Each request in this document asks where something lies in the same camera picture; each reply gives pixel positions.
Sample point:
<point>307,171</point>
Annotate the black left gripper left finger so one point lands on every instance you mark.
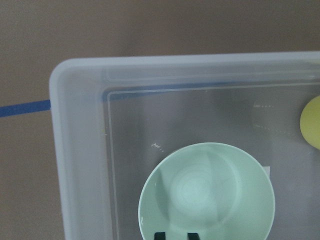
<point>159,236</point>

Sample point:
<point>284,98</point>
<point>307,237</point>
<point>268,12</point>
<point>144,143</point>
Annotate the green bowl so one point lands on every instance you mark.
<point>214,189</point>

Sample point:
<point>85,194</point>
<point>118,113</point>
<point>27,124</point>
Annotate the yellow plastic cup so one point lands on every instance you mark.
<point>310,122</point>

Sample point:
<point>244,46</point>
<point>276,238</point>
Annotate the clear plastic storage box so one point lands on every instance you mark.
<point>116,118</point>

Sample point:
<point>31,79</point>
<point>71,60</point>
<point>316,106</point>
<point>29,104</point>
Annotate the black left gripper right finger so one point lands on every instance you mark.
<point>193,236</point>

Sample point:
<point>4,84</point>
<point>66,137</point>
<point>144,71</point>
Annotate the white label sticker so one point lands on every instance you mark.
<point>267,170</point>

